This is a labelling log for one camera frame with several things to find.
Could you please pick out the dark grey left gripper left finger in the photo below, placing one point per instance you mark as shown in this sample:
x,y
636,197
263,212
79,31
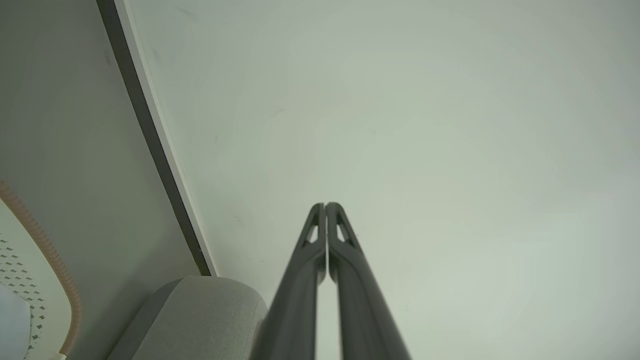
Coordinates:
x,y
295,300

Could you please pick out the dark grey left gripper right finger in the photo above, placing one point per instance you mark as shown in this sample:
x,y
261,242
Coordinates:
x,y
365,305

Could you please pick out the white perforated basket beige rim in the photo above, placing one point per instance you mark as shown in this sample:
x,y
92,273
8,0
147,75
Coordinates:
x,y
47,280

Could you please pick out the white and black baseboard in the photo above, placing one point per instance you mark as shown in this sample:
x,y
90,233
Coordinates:
x,y
150,130

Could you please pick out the pale white cloth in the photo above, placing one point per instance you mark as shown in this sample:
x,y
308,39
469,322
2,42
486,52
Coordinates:
x,y
12,325

